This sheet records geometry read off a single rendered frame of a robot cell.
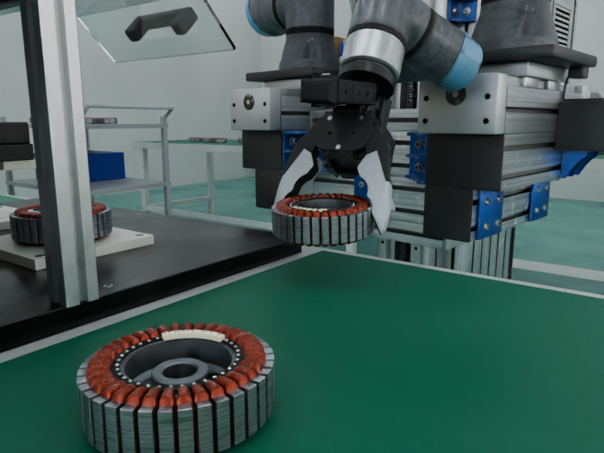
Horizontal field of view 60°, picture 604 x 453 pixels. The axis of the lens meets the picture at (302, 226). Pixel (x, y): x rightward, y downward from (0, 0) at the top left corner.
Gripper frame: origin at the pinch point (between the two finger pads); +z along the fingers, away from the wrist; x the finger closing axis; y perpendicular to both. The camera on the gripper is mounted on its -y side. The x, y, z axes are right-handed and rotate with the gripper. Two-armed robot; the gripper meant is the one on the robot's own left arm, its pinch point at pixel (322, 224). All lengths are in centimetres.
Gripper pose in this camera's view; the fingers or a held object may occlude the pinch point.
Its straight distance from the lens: 57.8
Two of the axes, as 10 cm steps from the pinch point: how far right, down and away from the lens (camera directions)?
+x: -8.7, -1.0, 4.8
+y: 4.3, 3.4, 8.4
